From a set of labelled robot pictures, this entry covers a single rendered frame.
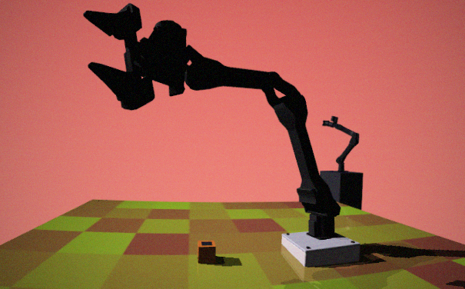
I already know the orange block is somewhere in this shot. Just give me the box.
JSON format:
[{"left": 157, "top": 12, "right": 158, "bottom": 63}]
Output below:
[{"left": 198, "top": 241, "right": 216, "bottom": 264}]

